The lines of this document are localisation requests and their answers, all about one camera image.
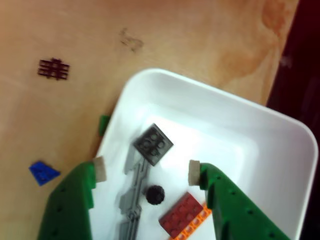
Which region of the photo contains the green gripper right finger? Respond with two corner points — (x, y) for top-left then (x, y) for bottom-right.
(188, 159), (291, 240)

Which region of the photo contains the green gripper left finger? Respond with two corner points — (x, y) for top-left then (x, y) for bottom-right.
(37, 156), (108, 240)

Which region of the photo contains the black square Lego plate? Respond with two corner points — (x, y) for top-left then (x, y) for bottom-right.
(132, 122), (175, 167)

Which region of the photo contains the blue wedge Lego plate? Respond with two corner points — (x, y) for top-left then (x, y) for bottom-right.
(28, 160), (62, 187)

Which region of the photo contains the dark red Lego plate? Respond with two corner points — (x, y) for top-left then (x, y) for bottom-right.
(158, 191), (204, 238)

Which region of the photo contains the grey long Lego piece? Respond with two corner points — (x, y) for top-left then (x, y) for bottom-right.
(116, 147), (151, 240)

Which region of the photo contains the white plastic bin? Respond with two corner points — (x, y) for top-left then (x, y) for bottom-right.
(94, 68), (320, 240)

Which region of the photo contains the black round Lego piece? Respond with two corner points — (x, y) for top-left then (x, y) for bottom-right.
(145, 184), (166, 206)

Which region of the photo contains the small green Lego piece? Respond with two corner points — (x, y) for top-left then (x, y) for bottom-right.
(98, 114), (111, 138)

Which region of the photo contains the black lattice Lego piece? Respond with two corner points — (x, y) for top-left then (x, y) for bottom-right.
(37, 57), (71, 81)

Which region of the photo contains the orange Technic beam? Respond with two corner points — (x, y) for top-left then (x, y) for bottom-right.
(172, 202), (213, 240)

